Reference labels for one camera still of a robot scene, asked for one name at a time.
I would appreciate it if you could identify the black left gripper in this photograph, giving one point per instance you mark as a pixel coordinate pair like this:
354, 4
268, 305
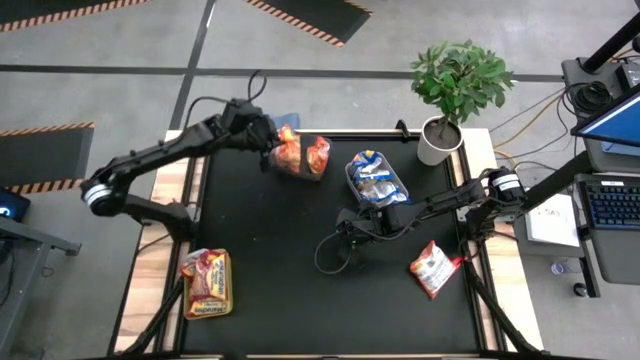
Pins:
250, 129

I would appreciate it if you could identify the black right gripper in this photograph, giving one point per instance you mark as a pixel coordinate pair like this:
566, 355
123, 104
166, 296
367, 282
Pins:
370, 222

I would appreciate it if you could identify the orange Maruchan noodle pack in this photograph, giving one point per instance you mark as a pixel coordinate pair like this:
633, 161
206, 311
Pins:
287, 150
319, 155

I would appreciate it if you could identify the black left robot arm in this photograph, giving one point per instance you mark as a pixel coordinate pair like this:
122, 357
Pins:
155, 156

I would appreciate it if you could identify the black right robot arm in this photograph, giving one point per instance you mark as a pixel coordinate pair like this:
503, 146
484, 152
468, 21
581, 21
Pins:
450, 197

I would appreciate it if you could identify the dark grey translucent bin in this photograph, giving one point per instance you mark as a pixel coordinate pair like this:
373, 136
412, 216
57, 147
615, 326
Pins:
306, 170

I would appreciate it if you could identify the white plastic bin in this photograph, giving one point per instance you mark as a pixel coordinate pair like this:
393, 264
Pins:
349, 177

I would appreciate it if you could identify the white plant pot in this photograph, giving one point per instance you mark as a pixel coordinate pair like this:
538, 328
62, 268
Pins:
427, 147

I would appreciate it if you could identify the red clamp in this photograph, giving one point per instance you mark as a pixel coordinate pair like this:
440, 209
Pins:
457, 261

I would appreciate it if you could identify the black clamp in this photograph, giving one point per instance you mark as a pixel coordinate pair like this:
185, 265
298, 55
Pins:
401, 128

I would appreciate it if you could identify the black table mat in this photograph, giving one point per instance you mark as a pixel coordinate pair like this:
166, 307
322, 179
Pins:
280, 300

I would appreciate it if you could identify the yellow-green plastic bin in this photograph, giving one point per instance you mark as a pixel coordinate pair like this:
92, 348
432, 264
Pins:
232, 280

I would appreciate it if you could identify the black hazard-striped floor mat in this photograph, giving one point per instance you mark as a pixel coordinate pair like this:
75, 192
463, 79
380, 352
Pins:
320, 17
30, 10
40, 155

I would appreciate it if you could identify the green leafy plant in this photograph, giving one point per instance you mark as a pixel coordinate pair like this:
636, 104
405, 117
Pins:
457, 80

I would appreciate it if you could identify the white paper sheet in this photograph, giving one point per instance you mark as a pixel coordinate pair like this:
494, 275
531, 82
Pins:
552, 222

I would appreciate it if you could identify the black stand leg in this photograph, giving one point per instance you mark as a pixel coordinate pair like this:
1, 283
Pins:
555, 180

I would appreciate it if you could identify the clear water bottle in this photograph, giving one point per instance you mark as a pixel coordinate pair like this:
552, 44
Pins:
564, 267

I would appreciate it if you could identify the black caster wheel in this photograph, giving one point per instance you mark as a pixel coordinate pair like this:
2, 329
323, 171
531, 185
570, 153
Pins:
580, 289

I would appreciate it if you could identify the grey metal desk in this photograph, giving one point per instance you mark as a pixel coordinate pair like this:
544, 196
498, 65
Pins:
35, 239

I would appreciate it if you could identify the black backlit keyboard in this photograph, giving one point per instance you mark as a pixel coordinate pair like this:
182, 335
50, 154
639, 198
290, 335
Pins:
617, 202

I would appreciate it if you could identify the grey keyboard tray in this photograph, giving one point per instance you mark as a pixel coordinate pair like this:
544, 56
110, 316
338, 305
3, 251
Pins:
620, 260

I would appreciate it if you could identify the grey stand base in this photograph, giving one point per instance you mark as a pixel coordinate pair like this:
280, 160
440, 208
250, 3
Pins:
575, 70

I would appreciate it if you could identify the black device with blue light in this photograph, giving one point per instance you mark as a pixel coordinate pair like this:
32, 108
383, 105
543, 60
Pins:
12, 205

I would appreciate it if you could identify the computer monitor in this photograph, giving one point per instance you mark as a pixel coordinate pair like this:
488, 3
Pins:
612, 125

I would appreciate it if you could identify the black stand pole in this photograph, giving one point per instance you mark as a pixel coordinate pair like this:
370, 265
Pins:
612, 46

